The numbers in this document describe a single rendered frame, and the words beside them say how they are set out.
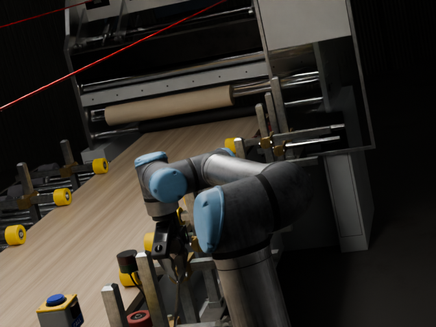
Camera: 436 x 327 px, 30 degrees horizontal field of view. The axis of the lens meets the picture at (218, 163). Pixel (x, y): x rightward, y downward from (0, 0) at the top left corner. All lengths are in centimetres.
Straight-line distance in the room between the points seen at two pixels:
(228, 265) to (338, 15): 313
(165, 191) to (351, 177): 280
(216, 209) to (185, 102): 335
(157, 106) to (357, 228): 138
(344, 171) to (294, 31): 86
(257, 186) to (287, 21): 310
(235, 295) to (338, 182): 327
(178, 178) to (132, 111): 291
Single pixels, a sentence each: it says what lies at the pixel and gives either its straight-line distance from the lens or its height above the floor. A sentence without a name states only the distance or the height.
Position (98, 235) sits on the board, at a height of 90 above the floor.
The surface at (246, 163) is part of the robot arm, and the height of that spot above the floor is 140.
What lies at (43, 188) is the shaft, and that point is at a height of 81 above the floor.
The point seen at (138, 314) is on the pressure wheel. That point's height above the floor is 91.
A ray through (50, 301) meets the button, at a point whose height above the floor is 123.
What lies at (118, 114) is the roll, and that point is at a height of 106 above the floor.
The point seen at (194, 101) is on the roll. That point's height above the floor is 105.
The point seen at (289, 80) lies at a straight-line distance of 465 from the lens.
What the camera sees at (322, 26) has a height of 135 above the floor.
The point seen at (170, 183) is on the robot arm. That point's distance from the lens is 206.
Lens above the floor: 187
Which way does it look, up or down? 14 degrees down
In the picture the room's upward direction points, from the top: 13 degrees counter-clockwise
